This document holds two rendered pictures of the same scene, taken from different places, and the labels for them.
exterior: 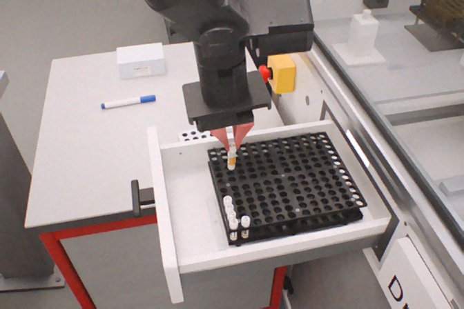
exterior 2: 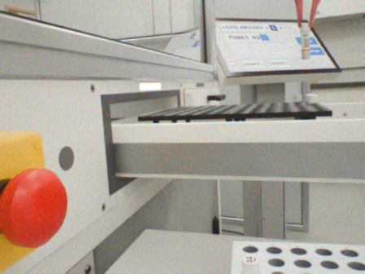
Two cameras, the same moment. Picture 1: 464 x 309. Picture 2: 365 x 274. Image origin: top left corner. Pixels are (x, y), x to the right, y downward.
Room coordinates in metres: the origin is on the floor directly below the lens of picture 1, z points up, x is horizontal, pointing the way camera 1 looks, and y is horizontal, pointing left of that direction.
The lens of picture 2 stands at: (0.90, 0.08, 0.93)
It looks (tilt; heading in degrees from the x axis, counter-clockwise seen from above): 8 degrees down; 210
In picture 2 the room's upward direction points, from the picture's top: 3 degrees counter-clockwise
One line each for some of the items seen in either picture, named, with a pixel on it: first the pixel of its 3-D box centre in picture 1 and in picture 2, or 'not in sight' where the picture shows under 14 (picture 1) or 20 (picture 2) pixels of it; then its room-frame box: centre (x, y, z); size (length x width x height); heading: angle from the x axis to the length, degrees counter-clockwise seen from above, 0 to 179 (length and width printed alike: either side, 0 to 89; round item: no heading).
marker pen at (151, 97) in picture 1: (128, 101); not in sight; (0.84, 0.26, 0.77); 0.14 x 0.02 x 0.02; 105
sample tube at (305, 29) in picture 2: (231, 156); (305, 41); (0.42, 0.00, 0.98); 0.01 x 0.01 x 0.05
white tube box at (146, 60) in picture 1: (141, 61); not in sight; (1.00, 0.25, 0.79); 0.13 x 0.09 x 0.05; 102
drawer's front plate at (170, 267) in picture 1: (163, 206); not in sight; (0.42, 0.11, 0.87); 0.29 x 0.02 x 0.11; 13
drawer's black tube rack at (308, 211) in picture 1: (281, 187); (237, 130); (0.46, -0.08, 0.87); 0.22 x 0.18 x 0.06; 103
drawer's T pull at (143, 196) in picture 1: (143, 196); not in sight; (0.41, 0.14, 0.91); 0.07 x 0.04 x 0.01; 13
